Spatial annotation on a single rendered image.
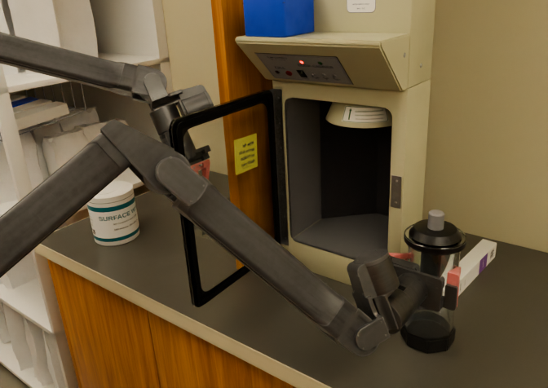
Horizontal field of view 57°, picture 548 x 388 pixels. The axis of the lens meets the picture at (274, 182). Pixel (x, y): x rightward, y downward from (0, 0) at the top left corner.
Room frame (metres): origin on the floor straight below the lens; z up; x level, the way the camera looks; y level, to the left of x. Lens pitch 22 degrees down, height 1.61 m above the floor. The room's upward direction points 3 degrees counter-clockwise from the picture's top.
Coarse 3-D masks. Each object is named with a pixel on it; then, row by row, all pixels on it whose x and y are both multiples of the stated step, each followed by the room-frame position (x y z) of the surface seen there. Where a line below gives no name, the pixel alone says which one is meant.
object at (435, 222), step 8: (432, 216) 0.81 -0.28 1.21; (440, 216) 0.81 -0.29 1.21; (416, 224) 0.84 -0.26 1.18; (424, 224) 0.83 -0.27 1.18; (432, 224) 0.81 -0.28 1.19; (440, 224) 0.81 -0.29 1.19; (448, 224) 0.83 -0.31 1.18; (416, 232) 0.81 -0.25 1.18; (424, 232) 0.80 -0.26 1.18; (432, 232) 0.80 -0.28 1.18; (440, 232) 0.80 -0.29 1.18; (448, 232) 0.80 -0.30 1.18; (456, 232) 0.80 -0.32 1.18; (424, 240) 0.79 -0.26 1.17; (432, 240) 0.78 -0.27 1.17; (440, 240) 0.78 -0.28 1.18; (448, 240) 0.78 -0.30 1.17; (456, 240) 0.78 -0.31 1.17
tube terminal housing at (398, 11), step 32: (320, 0) 1.06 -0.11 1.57; (384, 0) 0.97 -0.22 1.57; (416, 0) 0.95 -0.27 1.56; (352, 32) 1.01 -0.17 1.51; (384, 32) 0.97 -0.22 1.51; (416, 32) 0.96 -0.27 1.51; (416, 64) 0.96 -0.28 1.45; (288, 96) 1.11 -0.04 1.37; (320, 96) 1.06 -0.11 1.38; (352, 96) 1.01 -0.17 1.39; (384, 96) 0.97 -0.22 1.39; (416, 96) 0.97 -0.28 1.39; (416, 128) 0.98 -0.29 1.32; (416, 160) 0.98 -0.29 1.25; (288, 192) 1.12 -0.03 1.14; (416, 192) 0.99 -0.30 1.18; (288, 224) 1.12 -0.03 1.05; (320, 256) 1.06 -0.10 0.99
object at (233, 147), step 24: (216, 120) 0.97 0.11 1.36; (240, 120) 1.02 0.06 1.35; (264, 120) 1.09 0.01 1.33; (192, 144) 0.91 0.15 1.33; (216, 144) 0.96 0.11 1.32; (240, 144) 1.02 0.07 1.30; (264, 144) 1.09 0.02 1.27; (192, 168) 0.91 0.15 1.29; (216, 168) 0.96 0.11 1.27; (240, 168) 1.01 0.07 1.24; (264, 168) 1.08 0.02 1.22; (240, 192) 1.01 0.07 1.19; (264, 192) 1.08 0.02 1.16; (264, 216) 1.07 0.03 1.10; (216, 264) 0.94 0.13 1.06; (240, 264) 0.99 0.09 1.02
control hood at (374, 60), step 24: (264, 48) 1.02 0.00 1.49; (288, 48) 0.98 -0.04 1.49; (312, 48) 0.94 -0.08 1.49; (336, 48) 0.91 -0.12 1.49; (360, 48) 0.87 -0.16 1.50; (384, 48) 0.86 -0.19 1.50; (408, 48) 0.93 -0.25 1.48; (264, 72) 1.09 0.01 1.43; (360, 72) 0.93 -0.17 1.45; (384, 72) 0.90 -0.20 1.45
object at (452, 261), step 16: (416, 240) 0.80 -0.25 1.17; (464, 240) 0.79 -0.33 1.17; (416, 256) 0.80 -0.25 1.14; (432, 256) 0.78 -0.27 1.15; (448, 256) 0.77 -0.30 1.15; (432, 272) 0.78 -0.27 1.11; (416, 320) 0.79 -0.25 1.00; (432, 320) 0.77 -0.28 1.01; (448, 320) 0.78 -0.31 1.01; (432, 336) 0.77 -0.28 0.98
